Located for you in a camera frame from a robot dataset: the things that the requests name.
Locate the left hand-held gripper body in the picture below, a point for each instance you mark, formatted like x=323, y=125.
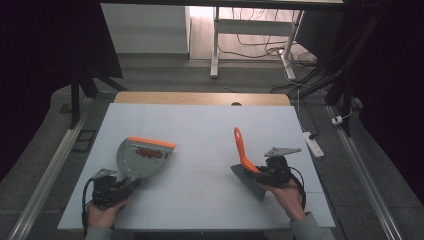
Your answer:
x=106, y=190

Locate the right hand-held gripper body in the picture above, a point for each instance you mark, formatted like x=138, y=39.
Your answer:
x=278, y=170

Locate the grey dustpan with orange edge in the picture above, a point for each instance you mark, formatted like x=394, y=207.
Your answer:
x=143, y=160

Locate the pile of red beans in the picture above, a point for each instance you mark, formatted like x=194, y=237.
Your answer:
x=150, y=153

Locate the person's left hand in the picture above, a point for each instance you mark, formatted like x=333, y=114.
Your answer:
x=105, y=215

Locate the person's right hand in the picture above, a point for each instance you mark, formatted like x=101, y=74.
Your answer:
x=288, y=200

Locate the white power strip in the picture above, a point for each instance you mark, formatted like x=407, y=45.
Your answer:
x=313, y=144

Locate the small white adapter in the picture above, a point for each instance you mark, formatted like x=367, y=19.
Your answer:
x=337, y=120

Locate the wooden table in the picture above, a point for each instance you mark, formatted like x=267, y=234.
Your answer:
x=200, y=98

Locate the black stand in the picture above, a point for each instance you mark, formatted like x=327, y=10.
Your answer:
x=80, y=83
x=343, y=83

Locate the white cabinet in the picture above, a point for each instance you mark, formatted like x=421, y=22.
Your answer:
x=146, y=30

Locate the aluminium rail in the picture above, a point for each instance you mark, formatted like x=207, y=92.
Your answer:
x=363, y=173
x=46, y=173

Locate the white desk frame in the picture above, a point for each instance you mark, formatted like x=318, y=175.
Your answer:
x=253, y=27

